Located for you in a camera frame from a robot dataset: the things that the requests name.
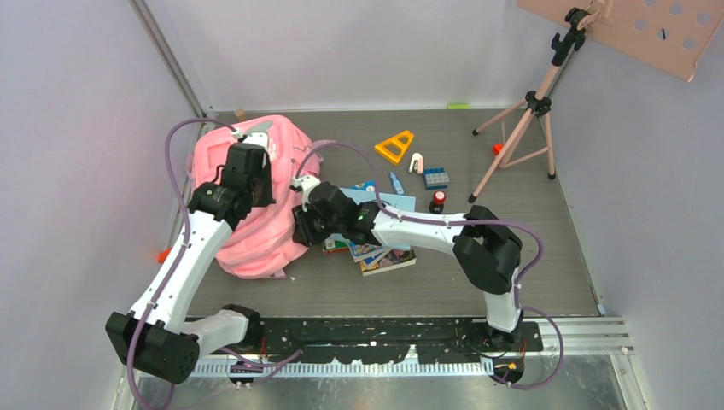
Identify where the pink student backpack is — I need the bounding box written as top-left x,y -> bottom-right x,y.
216,115 -> 323,279

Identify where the light blue cat book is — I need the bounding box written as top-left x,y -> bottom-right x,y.
327,188 -> 417,250

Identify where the yellow spine paperback book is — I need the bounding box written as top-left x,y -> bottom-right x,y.
347,243 -> 394,266

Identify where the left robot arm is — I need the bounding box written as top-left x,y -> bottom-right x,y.
105,141 -> 274,384

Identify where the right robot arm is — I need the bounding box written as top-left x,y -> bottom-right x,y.
289,175 -> 530,351

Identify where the green cover book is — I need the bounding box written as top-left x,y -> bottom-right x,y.
322,239 -> 348,254

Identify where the small wooden block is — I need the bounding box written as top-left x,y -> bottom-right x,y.
234,109 -> 247,121

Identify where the yellow triangle ruler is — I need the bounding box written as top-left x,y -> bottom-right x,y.
374,130 -> 415,166

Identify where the white pink stapler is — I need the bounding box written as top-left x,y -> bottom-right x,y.
408,152 -> 424,175

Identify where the blue toy brick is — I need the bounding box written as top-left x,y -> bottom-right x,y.
423,167 -> 449,190

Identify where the pink tripod music stand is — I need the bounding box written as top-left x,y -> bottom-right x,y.
468,0 -> 723,203

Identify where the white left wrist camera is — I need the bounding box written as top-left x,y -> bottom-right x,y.
231,129 -> 272,154

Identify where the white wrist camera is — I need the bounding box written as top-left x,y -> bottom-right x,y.
231,129 -> 272,154
289,175 -> 321,212

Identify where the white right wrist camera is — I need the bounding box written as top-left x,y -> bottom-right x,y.
289,175 -> 321,212

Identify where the orange clip on frame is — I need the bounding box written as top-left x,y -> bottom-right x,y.
157,248 -> 171,264

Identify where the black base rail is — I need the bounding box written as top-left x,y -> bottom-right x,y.
229,317 -> 543,383

